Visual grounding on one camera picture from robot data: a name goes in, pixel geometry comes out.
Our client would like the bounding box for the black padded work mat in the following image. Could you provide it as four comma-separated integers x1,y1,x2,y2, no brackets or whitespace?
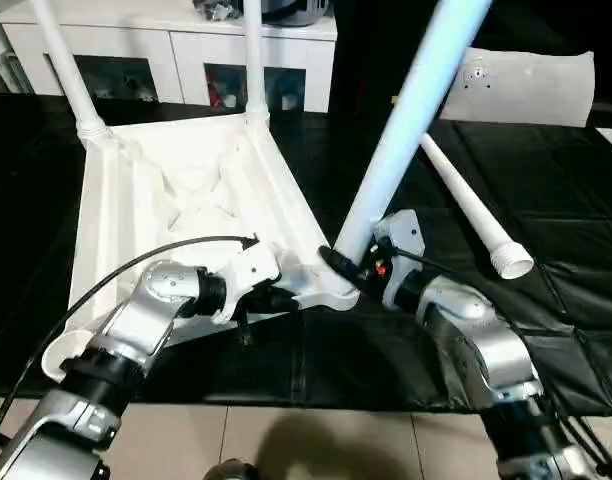
0,92,612,416

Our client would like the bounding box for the black left wrist camera cable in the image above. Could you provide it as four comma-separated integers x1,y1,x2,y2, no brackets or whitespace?
0,232,262,454

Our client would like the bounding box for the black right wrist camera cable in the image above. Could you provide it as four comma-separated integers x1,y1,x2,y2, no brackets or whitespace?
380,239,612,474

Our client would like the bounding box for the grey black helmet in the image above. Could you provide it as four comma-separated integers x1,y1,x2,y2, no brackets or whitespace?
259,0,333,28

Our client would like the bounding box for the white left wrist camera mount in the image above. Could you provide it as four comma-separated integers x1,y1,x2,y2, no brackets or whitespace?
209,238,281,325

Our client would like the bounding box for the white plastic table leg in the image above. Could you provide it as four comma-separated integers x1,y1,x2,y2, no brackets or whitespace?
29,0,113,142
332,0,496,271
242,0,273,127
418,131,536,282

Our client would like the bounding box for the white cabinet with glass doors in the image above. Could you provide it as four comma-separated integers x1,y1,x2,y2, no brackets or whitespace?
0,0,337,115

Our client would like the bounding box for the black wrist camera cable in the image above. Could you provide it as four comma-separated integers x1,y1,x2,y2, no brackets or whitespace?
380,239,612,474
0,232,262,454

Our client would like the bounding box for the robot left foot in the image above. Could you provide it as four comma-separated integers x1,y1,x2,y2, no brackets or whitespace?
205,459,261,480

